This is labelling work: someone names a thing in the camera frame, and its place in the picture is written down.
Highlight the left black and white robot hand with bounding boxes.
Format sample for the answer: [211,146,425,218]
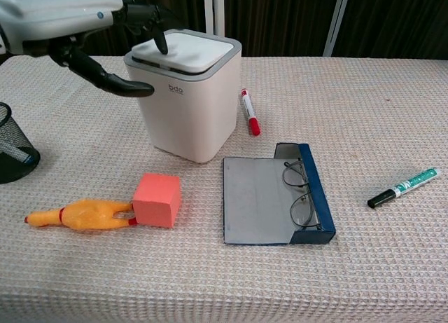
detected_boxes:
[0,0,168,99]

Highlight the white lidded trash bin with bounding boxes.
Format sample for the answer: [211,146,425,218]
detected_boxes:
[123,29,243,164]

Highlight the yellow rubber chicken toy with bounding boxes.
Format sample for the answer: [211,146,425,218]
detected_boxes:
[24,198,138,229]

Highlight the blue open glasses case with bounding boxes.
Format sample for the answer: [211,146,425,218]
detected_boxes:
[223,142,337,246]

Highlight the black mesh pen holder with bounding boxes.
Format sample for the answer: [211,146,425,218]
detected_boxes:
[0,102,41,184]

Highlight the marker inside mesh holder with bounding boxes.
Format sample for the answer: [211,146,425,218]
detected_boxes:
[0,140,34,165]

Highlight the pink foam cube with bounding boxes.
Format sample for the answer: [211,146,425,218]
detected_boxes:
[132,172,182,230]

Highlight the red whiteboard marker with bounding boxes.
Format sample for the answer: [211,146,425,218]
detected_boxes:
[239,88,262,137]

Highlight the beige waffle weave tablecloth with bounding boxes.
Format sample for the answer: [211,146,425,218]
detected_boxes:
[0,55,448,323]

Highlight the green marker with black cap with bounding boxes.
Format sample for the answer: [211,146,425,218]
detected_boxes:
[367,167,441,209]

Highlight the white metal frame post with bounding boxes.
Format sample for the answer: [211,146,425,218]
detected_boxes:
[202,0,225,36]

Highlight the white slanted frame bar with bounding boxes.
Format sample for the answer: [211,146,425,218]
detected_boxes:
[321,0,352,57]

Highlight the thin metal frame eyeglasses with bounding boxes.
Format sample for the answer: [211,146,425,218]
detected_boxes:
[281,160,321,231]

